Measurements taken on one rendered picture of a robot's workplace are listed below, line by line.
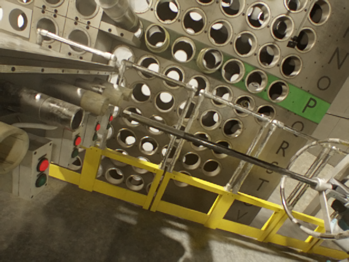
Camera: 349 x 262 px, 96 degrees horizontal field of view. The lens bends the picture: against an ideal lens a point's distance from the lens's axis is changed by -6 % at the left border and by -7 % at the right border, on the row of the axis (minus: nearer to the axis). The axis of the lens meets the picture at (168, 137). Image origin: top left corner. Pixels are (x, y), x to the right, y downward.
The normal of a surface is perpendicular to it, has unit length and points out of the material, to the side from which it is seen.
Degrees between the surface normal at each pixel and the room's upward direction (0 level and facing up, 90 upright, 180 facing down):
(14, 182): 90
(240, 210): 90
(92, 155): 90
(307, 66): 90
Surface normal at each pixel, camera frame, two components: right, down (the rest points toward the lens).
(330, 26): -0.01, 0.33
